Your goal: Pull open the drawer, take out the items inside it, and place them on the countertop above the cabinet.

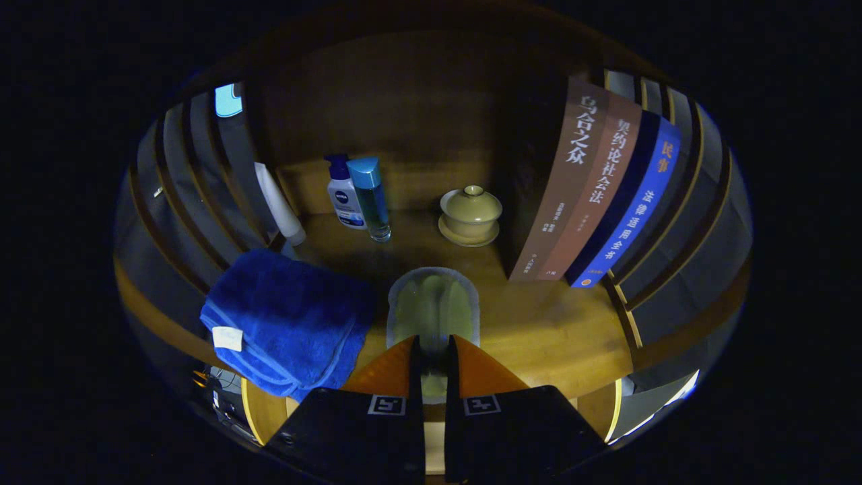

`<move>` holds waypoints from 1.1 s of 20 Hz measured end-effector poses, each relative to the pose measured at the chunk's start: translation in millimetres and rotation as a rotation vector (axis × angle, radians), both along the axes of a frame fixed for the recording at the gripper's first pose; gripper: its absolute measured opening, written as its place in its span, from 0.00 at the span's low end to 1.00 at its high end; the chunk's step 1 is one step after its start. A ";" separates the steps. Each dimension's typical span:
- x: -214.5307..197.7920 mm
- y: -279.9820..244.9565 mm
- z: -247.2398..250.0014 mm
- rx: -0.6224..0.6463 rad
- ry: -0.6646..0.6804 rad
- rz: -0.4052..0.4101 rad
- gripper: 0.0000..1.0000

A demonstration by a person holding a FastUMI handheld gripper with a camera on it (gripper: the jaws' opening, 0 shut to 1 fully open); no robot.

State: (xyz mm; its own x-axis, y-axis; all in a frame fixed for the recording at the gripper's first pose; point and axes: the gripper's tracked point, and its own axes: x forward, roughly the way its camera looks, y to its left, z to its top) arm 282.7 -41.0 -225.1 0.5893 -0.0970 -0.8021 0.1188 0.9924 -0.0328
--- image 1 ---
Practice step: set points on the beige saucer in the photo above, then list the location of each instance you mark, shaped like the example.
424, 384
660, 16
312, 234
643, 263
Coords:
468, 240

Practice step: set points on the beige lidded teacup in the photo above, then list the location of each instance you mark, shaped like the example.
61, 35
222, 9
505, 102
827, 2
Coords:
471, 212

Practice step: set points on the wooden countertop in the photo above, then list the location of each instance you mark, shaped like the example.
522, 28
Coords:
539, 323

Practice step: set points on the blue folded towel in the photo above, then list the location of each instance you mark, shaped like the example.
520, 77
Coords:
283, 316

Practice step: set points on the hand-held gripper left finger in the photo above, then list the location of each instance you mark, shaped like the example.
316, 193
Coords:
350, 431

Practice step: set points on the reddish brown book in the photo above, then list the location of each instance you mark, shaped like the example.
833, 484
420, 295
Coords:
596, 195

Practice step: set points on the dark brown book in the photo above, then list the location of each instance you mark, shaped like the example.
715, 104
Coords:
566, 182

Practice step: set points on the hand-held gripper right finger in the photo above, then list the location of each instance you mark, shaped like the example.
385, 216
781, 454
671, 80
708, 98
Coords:
518, 431

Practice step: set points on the blue book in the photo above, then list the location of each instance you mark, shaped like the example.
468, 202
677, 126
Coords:
636, 209

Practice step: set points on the wooden cabinet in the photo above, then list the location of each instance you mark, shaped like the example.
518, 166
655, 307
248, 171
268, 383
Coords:
404, 101

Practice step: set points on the teal bottle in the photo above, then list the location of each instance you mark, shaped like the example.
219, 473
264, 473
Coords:
372, 202

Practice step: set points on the white tube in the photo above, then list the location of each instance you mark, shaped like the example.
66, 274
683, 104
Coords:
279, 205

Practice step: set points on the white and blue bottle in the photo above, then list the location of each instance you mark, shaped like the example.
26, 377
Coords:
343, 199

